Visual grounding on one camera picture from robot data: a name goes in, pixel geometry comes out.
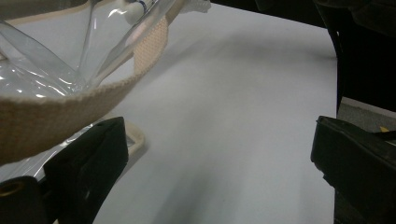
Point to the clear plastic bag beige trim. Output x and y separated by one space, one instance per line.
46 118

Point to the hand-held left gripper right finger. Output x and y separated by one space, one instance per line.
358 165

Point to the black metal stand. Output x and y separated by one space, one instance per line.
331 46

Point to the white feather shuttlecock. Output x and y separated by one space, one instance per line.
134 11
194 5

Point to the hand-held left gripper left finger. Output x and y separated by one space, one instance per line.
90 165

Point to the white table sheet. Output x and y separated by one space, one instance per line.
233 124

